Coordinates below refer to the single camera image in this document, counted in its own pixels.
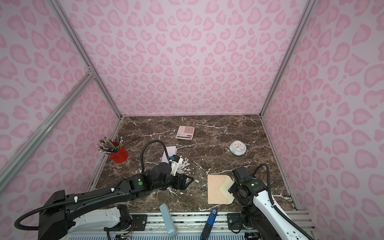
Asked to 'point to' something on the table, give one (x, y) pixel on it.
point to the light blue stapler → (171, 231)
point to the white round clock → (238, 147)
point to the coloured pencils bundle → (107, 146)
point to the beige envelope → (218, 188)
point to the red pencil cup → (121, 156)
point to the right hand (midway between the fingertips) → (231, 192)
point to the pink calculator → (185, 132)
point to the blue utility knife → (207, 231)
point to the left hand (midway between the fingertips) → (190, 177)
